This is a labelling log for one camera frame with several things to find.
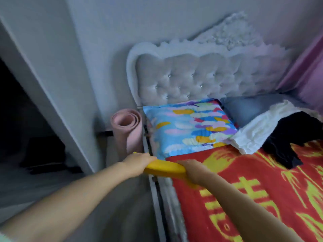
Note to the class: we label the person's right forearm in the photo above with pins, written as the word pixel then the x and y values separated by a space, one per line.
pixel 247 211

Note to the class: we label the wide pink curtain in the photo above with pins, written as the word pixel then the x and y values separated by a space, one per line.
pixel 305 73

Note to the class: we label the person's left forearm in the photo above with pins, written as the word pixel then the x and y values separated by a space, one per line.
pixel 65 209

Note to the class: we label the grey wardrobe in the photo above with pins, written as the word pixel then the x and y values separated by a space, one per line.
pixel 50 98

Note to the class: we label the white long garment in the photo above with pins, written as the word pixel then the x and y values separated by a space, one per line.
pixel 262 126

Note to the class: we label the white tufted headboard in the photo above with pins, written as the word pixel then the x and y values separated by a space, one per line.
pixel 202 73

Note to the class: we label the colourful patterned pillow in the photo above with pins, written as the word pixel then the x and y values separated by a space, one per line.
pixel 186 126

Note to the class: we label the white bed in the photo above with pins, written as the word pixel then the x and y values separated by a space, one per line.
pixel 161 209

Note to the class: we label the person's right hand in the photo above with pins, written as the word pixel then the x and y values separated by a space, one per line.
pixel 197 171

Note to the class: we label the black garment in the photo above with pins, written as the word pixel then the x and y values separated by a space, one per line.
pixel 292 136

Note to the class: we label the red bedsheet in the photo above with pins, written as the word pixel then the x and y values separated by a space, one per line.
pixel 272 199

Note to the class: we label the yellow basketball jersey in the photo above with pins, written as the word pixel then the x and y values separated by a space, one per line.
pixel 164 167

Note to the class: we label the pink rolled mat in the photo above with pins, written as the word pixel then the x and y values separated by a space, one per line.
pixel 126 131

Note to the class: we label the person's left hand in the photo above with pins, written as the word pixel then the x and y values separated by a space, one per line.
pixel 137 162

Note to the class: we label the grey pillow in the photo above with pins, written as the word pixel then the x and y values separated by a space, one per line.
pixel 252 108

